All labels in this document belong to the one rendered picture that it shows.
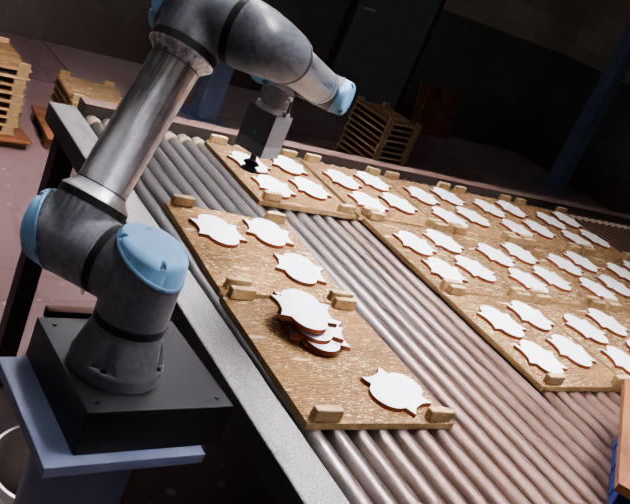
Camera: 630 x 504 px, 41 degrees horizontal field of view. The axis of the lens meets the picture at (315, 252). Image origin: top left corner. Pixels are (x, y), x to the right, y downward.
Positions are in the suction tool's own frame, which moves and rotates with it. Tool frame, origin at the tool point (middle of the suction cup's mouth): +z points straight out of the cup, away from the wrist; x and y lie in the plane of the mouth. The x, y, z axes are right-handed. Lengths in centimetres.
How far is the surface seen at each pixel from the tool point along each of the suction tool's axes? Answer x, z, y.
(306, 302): 11.7, 13.0, -34.3
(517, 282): -92, 18, -42
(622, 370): -75, 18, -83
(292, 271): -4.9, 17.2, -18.6
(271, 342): 24.1, 18.2, -37.4
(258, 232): -11.6, 17.2, -1.3
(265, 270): 0.8, 18.3, -15.2
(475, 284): -70, 18, -38
